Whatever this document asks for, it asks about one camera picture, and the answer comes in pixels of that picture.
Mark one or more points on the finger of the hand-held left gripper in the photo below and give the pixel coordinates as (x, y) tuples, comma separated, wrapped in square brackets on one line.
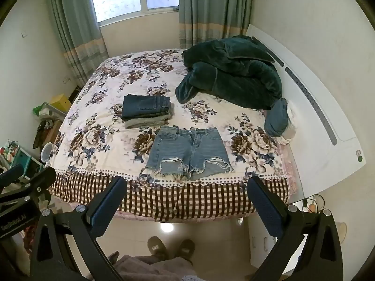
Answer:
[(35, 185), (11, 173)]

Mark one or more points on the grey slipper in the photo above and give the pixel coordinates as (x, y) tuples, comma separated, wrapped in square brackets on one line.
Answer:
[(186, 250), (157, 247)]

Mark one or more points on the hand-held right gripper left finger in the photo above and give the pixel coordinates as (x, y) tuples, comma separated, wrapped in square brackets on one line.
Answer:
[(107, 208)]

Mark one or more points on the bed with floral bedspread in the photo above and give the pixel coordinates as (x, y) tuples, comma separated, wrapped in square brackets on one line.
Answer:
[(111, 93)]

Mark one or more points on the white headboard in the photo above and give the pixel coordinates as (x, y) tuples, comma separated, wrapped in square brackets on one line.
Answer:
[(322, 117)]

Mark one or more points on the white pillow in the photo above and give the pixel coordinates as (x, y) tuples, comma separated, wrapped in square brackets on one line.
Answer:
[(291, 126)]

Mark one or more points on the light blue denim shorts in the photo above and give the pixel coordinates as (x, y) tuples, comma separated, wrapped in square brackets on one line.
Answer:
[(187, 152)]

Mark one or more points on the folded grey pants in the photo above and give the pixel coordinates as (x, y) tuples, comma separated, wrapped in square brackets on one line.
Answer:
[(146, 120)]

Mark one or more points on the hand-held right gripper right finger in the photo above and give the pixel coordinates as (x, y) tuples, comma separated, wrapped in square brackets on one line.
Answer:
[(264, 207)]

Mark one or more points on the green bag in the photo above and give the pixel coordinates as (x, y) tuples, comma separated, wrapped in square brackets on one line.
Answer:
[(39, 109)]

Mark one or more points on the dark green plush blanket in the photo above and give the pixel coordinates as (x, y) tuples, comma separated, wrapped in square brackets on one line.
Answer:
[(234, 73)]

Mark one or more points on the folded dark blue jeans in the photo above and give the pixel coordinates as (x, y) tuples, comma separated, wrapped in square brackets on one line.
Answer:
[(145, 106)]

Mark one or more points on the grey-green curtain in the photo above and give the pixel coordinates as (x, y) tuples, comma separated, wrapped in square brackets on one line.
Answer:
[(214, 8), (73, 29)]

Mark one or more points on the yellow box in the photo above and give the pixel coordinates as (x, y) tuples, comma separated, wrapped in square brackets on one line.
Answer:
[(61, 102)]

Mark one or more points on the white cup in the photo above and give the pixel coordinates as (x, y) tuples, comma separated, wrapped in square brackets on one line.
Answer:
[(47, 153)]

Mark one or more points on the blue pillow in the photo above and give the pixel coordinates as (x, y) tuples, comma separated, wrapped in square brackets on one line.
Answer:
[(277, 117)]

